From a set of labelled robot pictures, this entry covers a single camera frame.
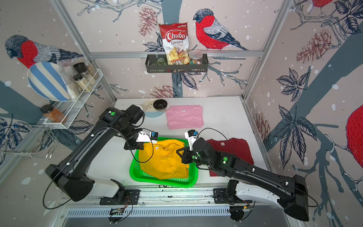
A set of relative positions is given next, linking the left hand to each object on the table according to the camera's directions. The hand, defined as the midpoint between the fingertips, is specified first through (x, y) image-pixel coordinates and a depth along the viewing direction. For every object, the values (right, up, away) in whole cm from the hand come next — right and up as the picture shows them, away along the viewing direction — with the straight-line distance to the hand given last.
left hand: (143, 142), depth 70 cm
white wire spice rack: (-42, +17, +4) cm, 46 cm away
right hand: (+17, -4, -2) cm, 18 cm away
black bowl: (+1, +20, +41) cm, 46 cm away
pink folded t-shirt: (+20, +11, +37) cm, 44 cm away
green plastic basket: (+24, -23, +5) cm, 34 cm away
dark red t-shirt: (+57, -9, +23) cm, 62 cm away
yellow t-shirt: (+9, -10, 0) cm, 13 cm away
